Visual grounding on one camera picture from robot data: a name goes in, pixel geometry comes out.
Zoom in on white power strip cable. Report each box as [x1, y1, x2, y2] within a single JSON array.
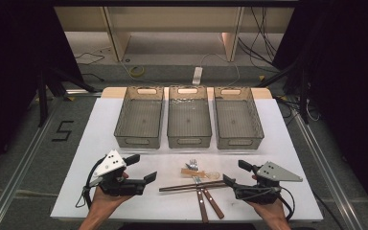
[[200, 52, 242, 87]]

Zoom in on thin white floor cable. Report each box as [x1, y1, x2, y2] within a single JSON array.
[[118, 59, 166, 88]]

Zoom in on white power strip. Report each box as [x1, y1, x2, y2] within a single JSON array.
[[192, 66, 204, 86]]

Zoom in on beige shelf unit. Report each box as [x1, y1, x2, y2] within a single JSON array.
[[54, 6, 295, 63]]

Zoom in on light wooden spoon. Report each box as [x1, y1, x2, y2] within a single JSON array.
[[180, 168, 221, 180]]

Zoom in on person's left hand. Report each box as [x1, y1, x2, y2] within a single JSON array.
[[89, 187, 133, 219]]

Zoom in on wooden-handled knives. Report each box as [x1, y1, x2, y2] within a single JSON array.
[[185, 162, 225, 220]]

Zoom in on black curtain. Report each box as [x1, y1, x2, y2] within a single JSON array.
[[271, 0, 368, 221], [0, 0, 84, 180]]

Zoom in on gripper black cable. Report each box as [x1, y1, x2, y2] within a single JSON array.
[[75, 156, 108, 210], [277, 186, 297, 222]]

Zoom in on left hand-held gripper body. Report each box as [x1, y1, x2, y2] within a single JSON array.
[[87, 149, 147, 196]]

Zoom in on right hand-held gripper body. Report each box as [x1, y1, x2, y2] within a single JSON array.
[[233, 161, 303, 205]]

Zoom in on wooden-handled metal fork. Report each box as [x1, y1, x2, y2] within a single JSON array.
[[190, 158, 210, 224]]

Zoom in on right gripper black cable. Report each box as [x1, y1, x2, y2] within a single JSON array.
[[277, 186, 297, 222]]

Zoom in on grey translucent plastic bin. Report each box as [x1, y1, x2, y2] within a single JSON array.
[[167, 85, 213, 150], [113, 85, 165, 150], [214, 86, 265, 150]]

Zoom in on dark brown chopstick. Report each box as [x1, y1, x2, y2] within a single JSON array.
[[158, 180, 227, 192], [159, 182, 230, 194]]

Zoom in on person's right hand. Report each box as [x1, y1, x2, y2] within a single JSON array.
[[247, 199, 289, 223]]

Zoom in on black metal stand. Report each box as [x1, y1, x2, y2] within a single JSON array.
[[257, 58, 311, 125], [36, 65, 98, 127]]

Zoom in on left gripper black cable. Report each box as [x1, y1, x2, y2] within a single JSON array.
[[75, 156, 108, 210]]

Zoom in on aluminium floor rail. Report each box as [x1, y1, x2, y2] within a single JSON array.
[[0, 95, 60, 230], [292, 111, 365, 230]]

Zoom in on yellow tape roll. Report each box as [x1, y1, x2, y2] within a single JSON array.
[[129, 65, 146, 78]]

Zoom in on thin black floor cable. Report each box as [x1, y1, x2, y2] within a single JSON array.
[[74, 52, 106, 66]]

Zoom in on bundle of black cables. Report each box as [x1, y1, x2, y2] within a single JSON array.
[[237, 6, 280, 74]]

